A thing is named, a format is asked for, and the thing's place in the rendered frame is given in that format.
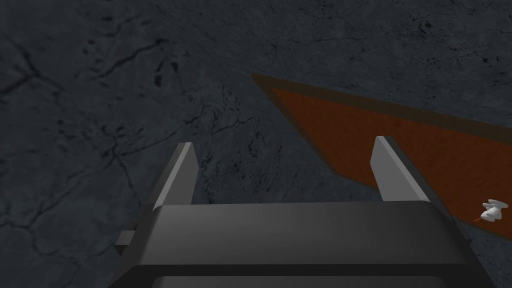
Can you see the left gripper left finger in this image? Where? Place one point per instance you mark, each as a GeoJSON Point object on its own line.
{"type": "Point", "coordinates": [179, 176]}

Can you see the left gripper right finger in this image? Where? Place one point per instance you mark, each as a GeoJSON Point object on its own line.
{"type": "Point", "coordinates": [396, 176]}

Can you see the brown wooden door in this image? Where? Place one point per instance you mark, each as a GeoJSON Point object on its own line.
{"type": "Point", "coordinates": [420, 144]}

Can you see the white door knob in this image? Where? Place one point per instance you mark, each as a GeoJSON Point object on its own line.
{"type": "Point", "coordinates": [492, 211]}

